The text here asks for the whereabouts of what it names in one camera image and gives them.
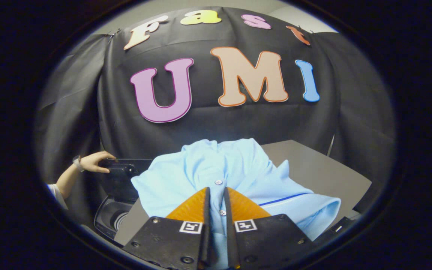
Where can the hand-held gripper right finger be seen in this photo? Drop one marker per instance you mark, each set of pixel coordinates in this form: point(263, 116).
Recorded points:
point(264, 243)

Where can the black box with white label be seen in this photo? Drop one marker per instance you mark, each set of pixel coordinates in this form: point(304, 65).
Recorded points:
point(332, 230)

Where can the grey washing machine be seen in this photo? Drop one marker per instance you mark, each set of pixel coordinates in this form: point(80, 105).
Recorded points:
point(120, 182)

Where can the light blue shirt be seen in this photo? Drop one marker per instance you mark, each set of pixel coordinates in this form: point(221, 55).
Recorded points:
point(186, 172)

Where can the grey wristwatch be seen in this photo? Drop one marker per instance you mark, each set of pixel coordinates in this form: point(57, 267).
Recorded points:
point(77, 163)

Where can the black backdrop cloth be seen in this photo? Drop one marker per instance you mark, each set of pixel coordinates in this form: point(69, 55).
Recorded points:
point(216, 123)

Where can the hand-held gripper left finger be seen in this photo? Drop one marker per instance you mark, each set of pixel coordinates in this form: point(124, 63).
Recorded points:
point(171, 240)

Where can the beige cabinet with dark frame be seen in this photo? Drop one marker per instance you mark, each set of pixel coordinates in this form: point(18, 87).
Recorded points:
point(313, 168)

